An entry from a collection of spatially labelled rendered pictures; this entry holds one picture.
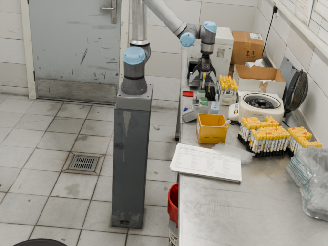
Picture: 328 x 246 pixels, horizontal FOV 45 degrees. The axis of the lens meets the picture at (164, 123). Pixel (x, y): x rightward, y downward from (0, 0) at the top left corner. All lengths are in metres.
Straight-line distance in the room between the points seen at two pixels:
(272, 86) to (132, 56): 0.87
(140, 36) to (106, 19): 1.70
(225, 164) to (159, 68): 2.42
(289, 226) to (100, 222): 1.50
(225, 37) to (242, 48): 0.44
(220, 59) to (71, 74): 1.96
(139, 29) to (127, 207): 1.11
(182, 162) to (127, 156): 0.67
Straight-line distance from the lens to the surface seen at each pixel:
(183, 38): 2.06
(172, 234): 2.39
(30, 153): 3.48
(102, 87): 4.17
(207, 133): 1.92
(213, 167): 1.76
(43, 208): 2.90
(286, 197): 1.71
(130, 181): 2.48
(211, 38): 2.21
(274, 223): 1.57
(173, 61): 4.05
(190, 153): 1.83
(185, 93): 2.46
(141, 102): 2.19
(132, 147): 2.34
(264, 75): 2.69
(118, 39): 3.97
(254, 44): 3.05
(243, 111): 2.12
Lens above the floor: 1.86
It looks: 28 degrees down
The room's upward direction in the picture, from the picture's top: 5 degrees clockwise
